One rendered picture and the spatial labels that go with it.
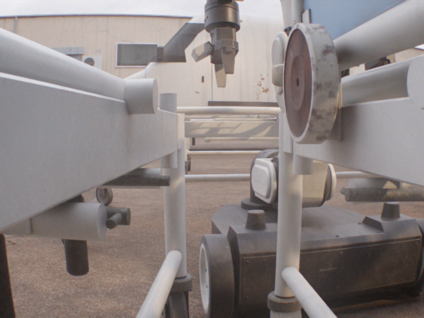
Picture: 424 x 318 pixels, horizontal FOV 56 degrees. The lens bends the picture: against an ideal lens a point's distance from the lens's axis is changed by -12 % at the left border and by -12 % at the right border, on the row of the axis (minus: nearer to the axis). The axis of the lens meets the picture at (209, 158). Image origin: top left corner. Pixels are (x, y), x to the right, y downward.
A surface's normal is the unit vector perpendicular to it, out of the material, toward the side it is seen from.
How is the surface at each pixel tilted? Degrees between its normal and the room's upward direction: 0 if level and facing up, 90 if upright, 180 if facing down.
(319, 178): 106
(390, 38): 129
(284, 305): 90
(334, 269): 90
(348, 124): 90
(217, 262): 49
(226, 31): 79
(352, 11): 90
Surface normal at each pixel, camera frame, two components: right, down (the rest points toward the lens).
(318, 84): 0.07, 0.15
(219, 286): 0.11, -0.11
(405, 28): -0.88, 0.47
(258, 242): 0.10, -0.66
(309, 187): 0.14, 0.34
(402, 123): -1.00, 0.01
